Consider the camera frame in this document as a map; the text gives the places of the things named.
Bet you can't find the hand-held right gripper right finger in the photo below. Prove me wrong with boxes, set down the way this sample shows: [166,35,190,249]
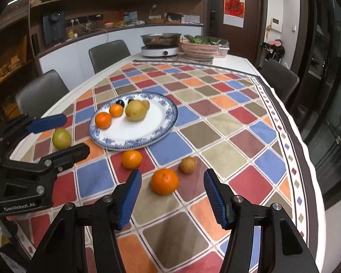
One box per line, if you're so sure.
[203,169,320,273]

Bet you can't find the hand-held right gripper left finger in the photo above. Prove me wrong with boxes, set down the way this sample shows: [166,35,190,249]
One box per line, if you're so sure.
[25,169,143,273]

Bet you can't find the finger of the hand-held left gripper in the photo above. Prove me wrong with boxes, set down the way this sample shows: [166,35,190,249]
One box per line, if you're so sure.
[36,144,90,177]
[0,113,68,161]

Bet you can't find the green apple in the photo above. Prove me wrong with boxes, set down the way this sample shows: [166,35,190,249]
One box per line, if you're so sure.
[52,129,72,150]

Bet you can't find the orange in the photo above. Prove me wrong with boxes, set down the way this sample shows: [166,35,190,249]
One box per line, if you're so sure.
[151,169,179,196]
[109,104,124,117]
[95,112,112,129]
[121,150,143,169]

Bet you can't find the blue patterned white plate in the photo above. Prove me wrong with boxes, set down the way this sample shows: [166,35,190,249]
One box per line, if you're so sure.
[89,91,179,151]

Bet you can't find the yellow pear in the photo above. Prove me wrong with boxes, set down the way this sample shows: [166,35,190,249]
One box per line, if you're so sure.
[125,99,149,122]

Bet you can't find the grey dining chair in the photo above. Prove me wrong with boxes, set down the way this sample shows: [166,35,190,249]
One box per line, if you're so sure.
[15,69,70,118]
[258,59,300,106]
[88,40,131,74]

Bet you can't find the white lower cabinets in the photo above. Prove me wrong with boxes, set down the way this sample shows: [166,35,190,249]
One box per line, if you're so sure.
[35,24,203,76]

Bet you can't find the black water dispenser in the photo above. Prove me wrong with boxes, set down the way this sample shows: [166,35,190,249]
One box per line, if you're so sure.
[43,11,66,46]

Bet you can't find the white induction cooker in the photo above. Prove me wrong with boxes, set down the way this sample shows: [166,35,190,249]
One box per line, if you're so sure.
[141,45,179,57]

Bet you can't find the steel pot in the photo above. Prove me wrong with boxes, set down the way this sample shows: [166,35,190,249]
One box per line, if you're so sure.
[140,33,182,47]

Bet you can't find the small white basket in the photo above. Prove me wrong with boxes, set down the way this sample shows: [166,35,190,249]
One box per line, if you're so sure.
[216,44,230,58]

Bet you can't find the pink woven basket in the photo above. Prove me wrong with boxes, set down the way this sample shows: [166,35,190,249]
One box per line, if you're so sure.
[179,38,220,59]

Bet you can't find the white desk lamp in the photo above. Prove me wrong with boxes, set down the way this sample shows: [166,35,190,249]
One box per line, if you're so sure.
[148,4,160,20]

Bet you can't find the dark sliding glass door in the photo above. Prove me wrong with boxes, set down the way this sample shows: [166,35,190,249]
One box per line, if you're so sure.
[298,0,341,208]

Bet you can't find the pink and black bag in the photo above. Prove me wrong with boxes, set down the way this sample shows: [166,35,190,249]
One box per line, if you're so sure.
[261,38,285,61]

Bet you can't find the green leafy vegetables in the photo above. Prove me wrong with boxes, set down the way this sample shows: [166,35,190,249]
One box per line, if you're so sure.
[183,35,222,45]

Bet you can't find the dark brown door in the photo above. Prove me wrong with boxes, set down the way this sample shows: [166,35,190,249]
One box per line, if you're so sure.
[205,0,268,64]

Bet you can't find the wall power strip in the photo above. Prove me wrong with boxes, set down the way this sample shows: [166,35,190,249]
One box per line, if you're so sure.
[65,14,104,23]

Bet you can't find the black picture frame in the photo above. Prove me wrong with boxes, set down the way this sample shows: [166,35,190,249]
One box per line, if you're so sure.
[165,12,184,23]

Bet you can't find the red and white wall calendar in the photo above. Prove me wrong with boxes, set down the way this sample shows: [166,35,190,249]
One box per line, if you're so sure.
[223,0,246,29]

